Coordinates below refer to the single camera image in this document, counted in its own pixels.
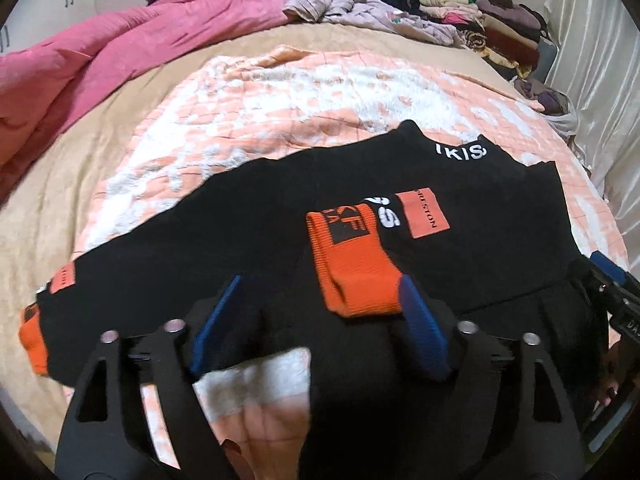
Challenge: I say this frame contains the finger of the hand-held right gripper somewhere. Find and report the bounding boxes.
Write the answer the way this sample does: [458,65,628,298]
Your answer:
[570,251,640,311]

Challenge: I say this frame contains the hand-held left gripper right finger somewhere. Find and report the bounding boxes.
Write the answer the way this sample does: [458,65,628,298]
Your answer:
[397,276,586,480]

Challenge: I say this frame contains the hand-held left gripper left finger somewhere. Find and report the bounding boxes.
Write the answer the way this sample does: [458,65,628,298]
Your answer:
[54,274,261,480]

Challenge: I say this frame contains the black sweater with orange cuffs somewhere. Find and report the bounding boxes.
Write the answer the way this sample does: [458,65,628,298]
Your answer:
[19,120,613,480]

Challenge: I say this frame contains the plastic bag of clothes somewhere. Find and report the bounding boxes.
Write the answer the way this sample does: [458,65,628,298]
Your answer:
[515,77,582,137]

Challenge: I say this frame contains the stack of folded clothes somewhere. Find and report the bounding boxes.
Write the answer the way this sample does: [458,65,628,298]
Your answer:
[400,0,557,81]

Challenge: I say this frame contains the lilac crumpled clothes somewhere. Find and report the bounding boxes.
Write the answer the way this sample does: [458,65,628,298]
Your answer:
[282,0,471,50]

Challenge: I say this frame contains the person's right hand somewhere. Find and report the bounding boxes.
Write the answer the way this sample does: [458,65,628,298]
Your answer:
[601,344,625,408]

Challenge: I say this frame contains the beige bedsheet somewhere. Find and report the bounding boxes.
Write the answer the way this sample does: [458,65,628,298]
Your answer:
[0,19,518,441]

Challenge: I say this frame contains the white satin curtain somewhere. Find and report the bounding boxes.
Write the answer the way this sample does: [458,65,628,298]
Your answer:
[542,0,640,203]

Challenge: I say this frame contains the orange white plaid blanket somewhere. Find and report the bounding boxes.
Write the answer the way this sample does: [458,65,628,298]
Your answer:
[75,45,623,467]

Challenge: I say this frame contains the pink quilt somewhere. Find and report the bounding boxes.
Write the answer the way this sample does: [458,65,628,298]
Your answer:
[0,0,297,181]

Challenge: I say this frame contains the dark navy garment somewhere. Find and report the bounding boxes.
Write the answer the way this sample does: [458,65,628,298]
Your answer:
[369,0,427,17]

